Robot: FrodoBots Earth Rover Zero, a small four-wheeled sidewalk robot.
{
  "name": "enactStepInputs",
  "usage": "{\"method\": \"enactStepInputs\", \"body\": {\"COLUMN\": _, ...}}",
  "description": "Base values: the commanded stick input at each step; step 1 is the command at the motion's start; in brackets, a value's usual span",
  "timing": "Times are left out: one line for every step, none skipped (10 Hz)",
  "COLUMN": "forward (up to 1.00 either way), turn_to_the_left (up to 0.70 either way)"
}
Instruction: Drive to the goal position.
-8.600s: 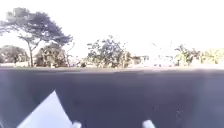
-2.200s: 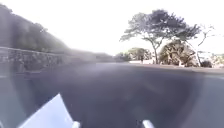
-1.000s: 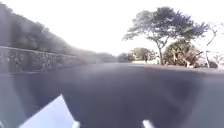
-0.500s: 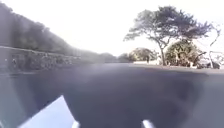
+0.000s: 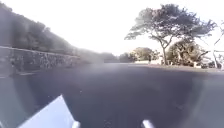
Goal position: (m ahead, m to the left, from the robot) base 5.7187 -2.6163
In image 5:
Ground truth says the grey stone retaining wall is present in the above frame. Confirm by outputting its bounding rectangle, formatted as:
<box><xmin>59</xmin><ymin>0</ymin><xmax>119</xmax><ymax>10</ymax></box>
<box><xmin>0</xmin><ymin>45</ymin><xmax>82</xmax><ymax>76</ymax></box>

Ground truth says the bush-covered slope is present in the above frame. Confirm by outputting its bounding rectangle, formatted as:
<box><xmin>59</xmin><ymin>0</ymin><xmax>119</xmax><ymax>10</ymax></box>
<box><xmin>0</xmin><ymin>1</ymin><xmax>120</xmax><ymax>64</ymax></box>

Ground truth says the round green tree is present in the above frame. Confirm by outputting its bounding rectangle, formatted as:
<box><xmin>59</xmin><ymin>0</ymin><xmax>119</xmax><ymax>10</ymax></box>
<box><xmin>130</xmin><ymin>46</ymin><xmax>161</xmax><ymax>63</ymax></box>

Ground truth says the low white wall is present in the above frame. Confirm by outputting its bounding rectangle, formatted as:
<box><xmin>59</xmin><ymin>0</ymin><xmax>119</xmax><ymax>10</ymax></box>
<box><xmin>134</xmin><ymin>59</ymin><xmax>164</xmax><ymax>66</ymax></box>

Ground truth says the dense bushy tree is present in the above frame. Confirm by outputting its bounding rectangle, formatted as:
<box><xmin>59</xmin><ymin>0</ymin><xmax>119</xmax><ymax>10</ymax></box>
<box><xmin>166</xmin><ymin>39</ymin><xmax>208</xmax><ymax>68</ymax></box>

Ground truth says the tall spreading tree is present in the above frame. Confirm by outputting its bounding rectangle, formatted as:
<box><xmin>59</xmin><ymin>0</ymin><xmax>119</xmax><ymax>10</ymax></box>
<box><xmin>124</xmin><ymin>3</ymin><xmax>218</xmax><ymax>66</ymax></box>

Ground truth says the robot's own part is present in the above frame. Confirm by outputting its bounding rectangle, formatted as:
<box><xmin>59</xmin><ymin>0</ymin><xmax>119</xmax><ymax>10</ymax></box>
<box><xmin>71</xmin><ymin>120</ymin><xmax>82</xmax><ymax>128</ymax></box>
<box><xmin>141</xmin><ymin>119</ymin><xmax>155</xmax><ymax>128</ymax></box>

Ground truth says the dark grey asphalt road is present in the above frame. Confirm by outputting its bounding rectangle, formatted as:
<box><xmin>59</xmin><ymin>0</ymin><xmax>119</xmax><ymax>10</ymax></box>
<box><xmin>0</xmin><ymin>62</ymin><xmax>224</xmax><ymax>128</ymax></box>

